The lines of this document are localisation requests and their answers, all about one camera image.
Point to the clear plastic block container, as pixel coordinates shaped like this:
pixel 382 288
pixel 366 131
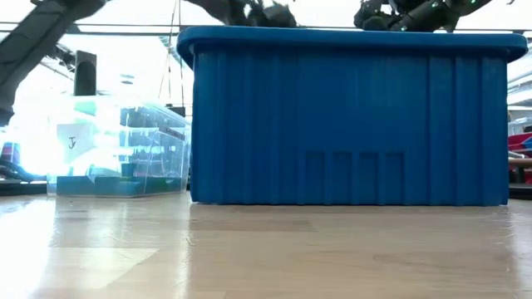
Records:
pixel 166 137

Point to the white card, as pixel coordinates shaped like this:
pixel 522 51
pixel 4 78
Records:
pixel 75 143

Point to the wooden background table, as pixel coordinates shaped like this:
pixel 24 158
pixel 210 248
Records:
pixel 519 163

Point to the long blue block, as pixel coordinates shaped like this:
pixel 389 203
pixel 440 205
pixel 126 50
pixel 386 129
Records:
pixel 99 187

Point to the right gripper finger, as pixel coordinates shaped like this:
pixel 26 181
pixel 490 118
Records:
pixel 375 23

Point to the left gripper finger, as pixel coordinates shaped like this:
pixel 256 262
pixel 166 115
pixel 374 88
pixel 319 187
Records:
pixel 280 17

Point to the red blue background canister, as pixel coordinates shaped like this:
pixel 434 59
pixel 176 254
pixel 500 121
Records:
pixel 11 153

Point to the black ceiling column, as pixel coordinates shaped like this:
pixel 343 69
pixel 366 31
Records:
pixel 85 74

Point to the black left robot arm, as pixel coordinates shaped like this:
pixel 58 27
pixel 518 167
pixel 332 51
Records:
pixel 33 37

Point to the red storage bin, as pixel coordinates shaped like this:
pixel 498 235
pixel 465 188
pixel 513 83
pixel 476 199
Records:
pixel 519 142

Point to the large blue plastic bin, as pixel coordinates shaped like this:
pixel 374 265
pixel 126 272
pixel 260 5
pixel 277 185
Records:
pixel 332 124

